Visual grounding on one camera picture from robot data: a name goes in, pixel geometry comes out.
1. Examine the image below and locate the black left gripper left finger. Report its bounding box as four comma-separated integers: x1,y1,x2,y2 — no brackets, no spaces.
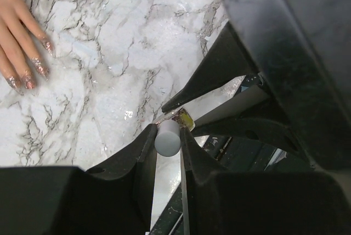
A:
1,124,157,234

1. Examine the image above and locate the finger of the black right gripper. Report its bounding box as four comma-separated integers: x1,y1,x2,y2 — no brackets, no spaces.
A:
193,118,309,162

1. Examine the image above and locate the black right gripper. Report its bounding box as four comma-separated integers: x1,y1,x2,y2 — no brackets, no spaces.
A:
161,0,350,171

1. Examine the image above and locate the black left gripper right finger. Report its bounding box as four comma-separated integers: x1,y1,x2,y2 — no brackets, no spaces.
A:
180,128,350,234

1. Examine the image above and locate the white nail polish cap brush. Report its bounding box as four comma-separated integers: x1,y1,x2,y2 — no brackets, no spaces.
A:
155,120,180,157

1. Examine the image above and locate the glitter nail polish bottle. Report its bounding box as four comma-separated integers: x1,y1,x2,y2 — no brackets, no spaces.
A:
153,107,195,131

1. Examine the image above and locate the mannequin practice hand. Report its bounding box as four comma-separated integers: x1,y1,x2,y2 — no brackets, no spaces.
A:
1,0,54,89

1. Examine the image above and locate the black mounting rail base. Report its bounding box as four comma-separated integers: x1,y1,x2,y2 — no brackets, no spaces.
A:
150,136,310,234

